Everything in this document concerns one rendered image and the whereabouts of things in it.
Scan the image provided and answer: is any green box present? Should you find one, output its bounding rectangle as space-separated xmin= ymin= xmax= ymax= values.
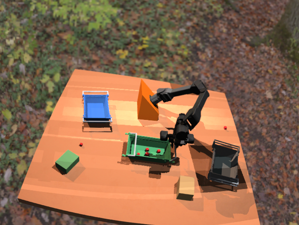
xmin=55 ymin=150 xmax=79 ymax=174

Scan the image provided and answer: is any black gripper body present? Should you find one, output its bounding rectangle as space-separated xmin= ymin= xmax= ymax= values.
xmin=160 ymin=127 xmax=195 ymax=144

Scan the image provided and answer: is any blue plastic tray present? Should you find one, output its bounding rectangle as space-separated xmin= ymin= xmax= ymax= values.
xmin=82 ymin=91 xmax=112 ymax=123

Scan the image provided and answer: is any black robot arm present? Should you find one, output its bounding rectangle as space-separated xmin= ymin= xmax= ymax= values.
xmin=149 ymin=80 xmax=209 ymax=146

